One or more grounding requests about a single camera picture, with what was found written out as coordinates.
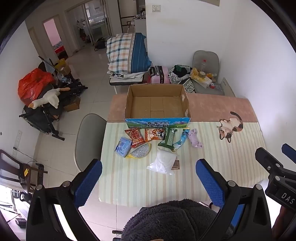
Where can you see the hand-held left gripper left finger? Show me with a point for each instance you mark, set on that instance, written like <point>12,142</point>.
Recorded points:
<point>89,183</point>

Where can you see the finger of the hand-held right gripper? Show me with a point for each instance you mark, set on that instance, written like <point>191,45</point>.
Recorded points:
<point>290,150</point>
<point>266,158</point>

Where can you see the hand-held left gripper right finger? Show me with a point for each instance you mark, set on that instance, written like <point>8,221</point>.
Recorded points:
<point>210,183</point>

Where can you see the purple cloth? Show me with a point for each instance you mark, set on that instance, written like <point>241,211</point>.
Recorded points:
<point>193,139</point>

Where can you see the blue tissue pack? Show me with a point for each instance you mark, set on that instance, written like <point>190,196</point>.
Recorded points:
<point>122,147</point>

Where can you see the light blue long packet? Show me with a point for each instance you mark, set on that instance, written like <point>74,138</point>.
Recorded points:
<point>181,141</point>

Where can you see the white plastic bag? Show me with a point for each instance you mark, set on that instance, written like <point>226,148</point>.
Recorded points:
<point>163,162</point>

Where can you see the silver scrubber yellow packet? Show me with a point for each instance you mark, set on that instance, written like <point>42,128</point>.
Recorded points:
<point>140,151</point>

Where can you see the green packet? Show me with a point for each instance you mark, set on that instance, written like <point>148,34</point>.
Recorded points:
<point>168,139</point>

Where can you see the red snack packet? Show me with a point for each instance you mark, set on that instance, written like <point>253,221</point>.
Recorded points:
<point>136,138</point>

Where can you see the orange snack packet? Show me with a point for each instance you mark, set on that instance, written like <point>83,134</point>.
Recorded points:
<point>153,134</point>

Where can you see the person's right forearm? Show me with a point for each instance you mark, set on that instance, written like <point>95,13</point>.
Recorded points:
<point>285,217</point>

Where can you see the grey round-backed chair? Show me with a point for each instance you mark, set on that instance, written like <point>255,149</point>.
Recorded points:
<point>90,139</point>

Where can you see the striped blanket with cat print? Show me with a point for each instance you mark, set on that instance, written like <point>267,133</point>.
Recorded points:
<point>138,185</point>

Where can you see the white board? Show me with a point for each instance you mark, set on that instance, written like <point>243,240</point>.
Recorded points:
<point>227,88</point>

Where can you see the black stroller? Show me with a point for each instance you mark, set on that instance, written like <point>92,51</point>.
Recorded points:
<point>41,118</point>

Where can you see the brown cardboard box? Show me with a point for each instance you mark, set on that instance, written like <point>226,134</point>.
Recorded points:
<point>71,104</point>

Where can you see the white goose plush toy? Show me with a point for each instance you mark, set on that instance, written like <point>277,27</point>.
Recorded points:
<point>49,97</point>

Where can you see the black white patterned bag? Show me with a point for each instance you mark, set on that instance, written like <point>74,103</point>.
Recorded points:
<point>185,85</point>

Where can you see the folding bed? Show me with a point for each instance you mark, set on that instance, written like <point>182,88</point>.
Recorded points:
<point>126,81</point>

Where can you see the yellow plastic bag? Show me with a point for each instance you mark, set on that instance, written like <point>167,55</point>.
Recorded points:
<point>196,74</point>

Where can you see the clear bottle with red cap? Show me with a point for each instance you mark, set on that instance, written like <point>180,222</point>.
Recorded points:
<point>203,66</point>

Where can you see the red plastic bag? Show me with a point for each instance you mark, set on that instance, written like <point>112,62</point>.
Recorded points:
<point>32,85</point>

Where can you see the green cloth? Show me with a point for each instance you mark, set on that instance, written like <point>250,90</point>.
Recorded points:
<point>181,69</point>

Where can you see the grey padded chair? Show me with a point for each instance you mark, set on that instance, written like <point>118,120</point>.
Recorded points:
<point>205,56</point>

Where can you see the pink suitcase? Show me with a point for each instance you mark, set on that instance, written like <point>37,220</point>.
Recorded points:
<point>159,75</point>

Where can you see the yellow shopping bag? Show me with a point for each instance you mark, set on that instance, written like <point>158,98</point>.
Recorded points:
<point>61,66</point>

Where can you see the plaid blue quilt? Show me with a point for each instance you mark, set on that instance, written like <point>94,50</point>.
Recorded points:
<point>124,53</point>

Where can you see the dark metal frame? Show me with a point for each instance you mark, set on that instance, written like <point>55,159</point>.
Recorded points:
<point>34,171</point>

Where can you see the white wall socket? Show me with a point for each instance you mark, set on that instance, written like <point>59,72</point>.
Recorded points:
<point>19,139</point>

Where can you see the white wall switch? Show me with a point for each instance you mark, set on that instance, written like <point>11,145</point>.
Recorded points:
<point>156,8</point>

